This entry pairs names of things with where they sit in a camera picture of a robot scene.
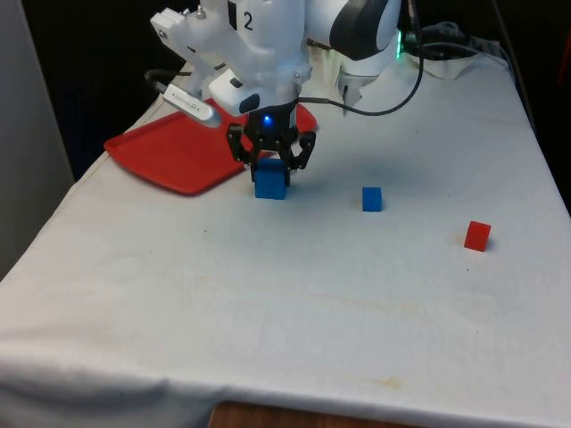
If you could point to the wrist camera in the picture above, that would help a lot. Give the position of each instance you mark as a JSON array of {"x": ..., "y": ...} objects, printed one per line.
[{"x": 192, "y": 106}]

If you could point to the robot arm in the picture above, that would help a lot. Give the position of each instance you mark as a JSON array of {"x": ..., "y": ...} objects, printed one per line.
[{"x": 267, "y": 44}]

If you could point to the large blue cube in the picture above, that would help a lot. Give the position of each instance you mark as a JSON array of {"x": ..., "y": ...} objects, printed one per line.
[{"x": 270, "y": 180}]

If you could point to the small red cube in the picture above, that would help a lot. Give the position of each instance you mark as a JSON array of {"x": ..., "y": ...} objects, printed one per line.
[{"x": 477, "y": 236}]

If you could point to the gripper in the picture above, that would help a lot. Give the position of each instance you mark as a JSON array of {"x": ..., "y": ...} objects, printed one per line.
[{"x": 273, "y": 122}]

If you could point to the red tray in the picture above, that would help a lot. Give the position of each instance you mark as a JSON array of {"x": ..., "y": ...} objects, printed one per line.
[{"x": 178, "y": 156}]

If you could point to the small blue cube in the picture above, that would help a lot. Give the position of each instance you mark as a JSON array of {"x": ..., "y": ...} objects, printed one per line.
[{"x": 371, "y": 200}]

